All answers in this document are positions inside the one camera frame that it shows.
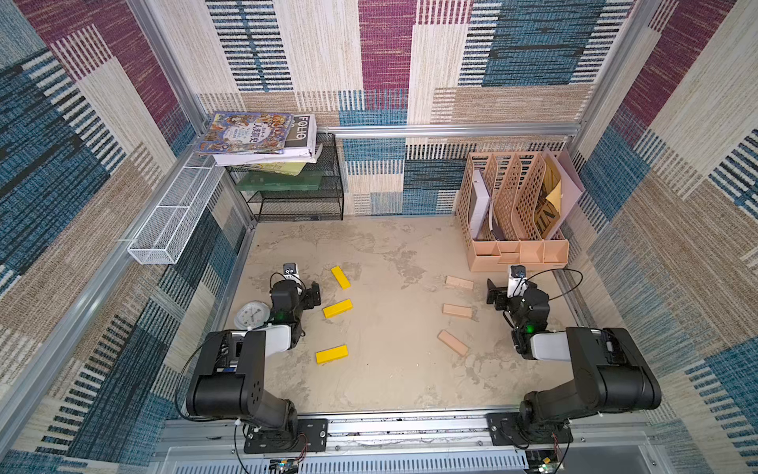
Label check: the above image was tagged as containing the yellow block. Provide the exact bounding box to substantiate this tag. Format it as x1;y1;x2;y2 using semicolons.
323;299;353;319
331;266;351;290
316;345;349;365

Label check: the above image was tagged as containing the wooden block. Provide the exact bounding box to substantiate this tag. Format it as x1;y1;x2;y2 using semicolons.
445;276;474;290
442;303;474;319
437;330;470;357

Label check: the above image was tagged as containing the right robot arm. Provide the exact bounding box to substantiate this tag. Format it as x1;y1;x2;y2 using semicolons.
487;276;662;450

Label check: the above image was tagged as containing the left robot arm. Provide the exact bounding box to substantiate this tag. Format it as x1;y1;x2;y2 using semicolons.
178;278;326;454

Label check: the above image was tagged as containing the white alarm clock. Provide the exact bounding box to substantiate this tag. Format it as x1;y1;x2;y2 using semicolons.
234;300;270;331

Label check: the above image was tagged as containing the pink desk file organizer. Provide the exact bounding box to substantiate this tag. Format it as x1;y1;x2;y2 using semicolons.
455;149;584;273

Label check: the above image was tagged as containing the yellow black paper in organizer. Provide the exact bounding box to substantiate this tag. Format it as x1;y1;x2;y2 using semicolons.
534;152;562;240

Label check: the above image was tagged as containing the white book in organizer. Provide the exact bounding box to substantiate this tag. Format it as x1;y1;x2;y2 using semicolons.
468;169;491;240

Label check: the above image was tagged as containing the green folder on shelf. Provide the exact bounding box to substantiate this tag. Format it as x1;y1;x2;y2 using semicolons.
235;171;319;192

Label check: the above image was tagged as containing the black folio book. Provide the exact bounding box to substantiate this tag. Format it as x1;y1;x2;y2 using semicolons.
207;114;322;167

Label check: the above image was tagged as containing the colourful picture book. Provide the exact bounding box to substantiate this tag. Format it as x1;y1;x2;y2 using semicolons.
195;112;294;154

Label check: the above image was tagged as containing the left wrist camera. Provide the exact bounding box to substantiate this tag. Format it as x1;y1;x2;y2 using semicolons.
282;263;300;282

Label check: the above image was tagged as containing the black wire shelf rack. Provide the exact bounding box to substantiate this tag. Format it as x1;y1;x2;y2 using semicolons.
227;134;345;223

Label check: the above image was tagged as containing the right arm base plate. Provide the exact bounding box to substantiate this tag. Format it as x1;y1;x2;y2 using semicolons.
485;412;574;450

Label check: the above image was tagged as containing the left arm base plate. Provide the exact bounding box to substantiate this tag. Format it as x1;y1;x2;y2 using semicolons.
243;418;329;454

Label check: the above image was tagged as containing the white wire mesh basket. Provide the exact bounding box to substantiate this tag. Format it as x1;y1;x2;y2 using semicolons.
128;166;223;265

